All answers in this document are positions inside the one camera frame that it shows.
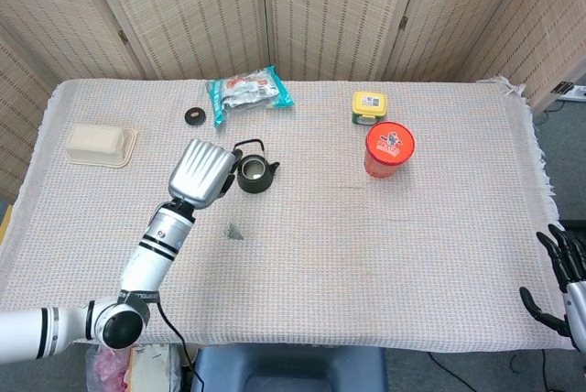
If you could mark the green box with yellow lid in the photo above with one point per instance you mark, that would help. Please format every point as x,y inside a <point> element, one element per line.
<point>368,102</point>

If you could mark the teal snack package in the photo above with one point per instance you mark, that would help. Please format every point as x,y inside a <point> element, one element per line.
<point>247,94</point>

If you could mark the blue padded chair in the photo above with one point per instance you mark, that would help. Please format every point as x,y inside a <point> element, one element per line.
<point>288,366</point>

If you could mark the pink plastic bag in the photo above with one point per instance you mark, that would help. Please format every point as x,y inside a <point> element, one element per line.
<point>110,366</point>

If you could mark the cardboard box with papers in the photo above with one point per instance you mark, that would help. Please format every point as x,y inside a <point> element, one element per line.
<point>151,369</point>

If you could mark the round black teapot lid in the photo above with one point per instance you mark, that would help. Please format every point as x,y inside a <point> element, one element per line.
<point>194,116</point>

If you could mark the yellow flat object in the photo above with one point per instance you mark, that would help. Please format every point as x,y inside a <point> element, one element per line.
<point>5,225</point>

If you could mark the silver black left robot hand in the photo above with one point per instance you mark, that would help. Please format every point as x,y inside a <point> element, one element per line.
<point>201,172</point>

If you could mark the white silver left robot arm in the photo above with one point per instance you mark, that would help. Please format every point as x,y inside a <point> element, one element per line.
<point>151,264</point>

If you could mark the beige takeout food container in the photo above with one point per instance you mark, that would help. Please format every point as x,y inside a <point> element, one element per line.
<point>96,142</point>

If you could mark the brass screen hinge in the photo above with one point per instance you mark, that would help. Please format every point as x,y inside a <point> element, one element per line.
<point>403,22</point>
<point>122,36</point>
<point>562,87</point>

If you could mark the white woven tablecloth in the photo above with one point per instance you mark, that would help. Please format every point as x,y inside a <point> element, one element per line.
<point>343,250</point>

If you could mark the white power strip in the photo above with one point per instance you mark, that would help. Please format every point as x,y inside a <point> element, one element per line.
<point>576,92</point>

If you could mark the orange tub with red lid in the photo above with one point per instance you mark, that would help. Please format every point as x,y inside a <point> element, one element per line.
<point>389,144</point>

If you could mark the woven bamboo folding screen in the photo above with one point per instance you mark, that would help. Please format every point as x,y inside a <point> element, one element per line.
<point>192,12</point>

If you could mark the black cast iron teapot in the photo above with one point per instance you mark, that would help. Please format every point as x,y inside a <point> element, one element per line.
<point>256,183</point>

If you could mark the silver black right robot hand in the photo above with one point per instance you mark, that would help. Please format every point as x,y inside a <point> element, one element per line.
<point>577,300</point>

